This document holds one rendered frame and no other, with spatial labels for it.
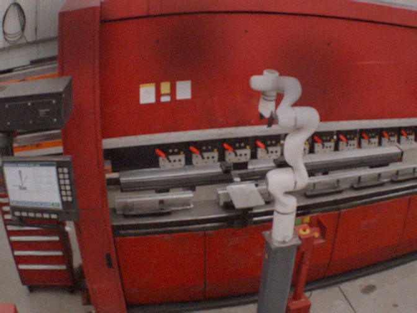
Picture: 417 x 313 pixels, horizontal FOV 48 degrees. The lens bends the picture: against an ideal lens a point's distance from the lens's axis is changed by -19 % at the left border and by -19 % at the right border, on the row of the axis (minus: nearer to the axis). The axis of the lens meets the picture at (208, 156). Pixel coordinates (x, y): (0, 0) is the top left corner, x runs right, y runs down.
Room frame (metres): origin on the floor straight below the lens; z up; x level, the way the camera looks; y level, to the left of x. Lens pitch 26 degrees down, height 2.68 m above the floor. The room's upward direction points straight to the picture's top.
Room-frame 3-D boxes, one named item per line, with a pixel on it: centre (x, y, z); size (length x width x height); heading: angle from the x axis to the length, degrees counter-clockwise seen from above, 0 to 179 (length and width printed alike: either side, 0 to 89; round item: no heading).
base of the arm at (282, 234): (2.49, -0.41, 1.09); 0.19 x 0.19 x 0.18
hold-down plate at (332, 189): (3.19, -0.80, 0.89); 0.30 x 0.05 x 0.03; 102
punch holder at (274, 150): (3.16, -0.37, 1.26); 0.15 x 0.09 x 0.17; 102
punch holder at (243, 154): (3.12, -0.17, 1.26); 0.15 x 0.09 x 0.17; 102
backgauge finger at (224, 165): (3.28, -0.16, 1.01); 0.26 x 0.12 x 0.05; 12
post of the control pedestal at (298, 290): (2.89, -0.66, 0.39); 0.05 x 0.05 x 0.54; 17
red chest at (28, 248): (3.17, 1.35, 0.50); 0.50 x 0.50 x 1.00; 12
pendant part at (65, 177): (2.29, 0.89, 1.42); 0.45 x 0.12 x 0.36; 91
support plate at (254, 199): (2.98, -0.22, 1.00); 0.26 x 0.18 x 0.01; 12
